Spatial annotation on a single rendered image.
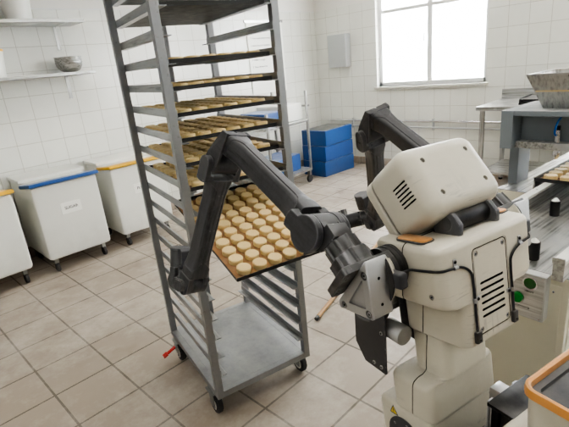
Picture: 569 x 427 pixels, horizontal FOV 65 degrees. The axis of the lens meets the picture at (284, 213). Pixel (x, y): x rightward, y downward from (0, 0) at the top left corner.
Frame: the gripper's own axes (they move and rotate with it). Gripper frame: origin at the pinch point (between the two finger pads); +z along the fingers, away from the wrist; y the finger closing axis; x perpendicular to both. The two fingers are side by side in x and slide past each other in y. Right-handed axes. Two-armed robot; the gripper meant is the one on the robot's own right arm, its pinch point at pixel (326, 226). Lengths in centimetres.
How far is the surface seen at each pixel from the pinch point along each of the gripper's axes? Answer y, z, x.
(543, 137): 14, -91, -36
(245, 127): 46, 19, 11
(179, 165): 34, 39, 33
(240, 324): -41, 69, -45
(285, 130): 41.2, 5.6, 2.8
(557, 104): 25, -97, -29
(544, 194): -9, -83, -23
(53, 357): -36, 177, -25
